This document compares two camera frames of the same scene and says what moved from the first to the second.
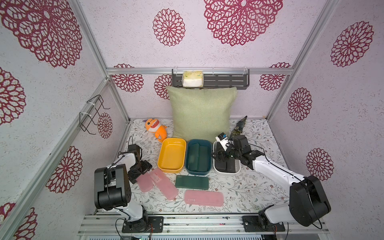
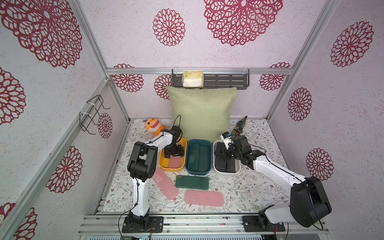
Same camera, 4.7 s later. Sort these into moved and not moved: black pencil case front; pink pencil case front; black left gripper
Moved: black left gripper
Not moved: pink pencil case front; black pencil case front
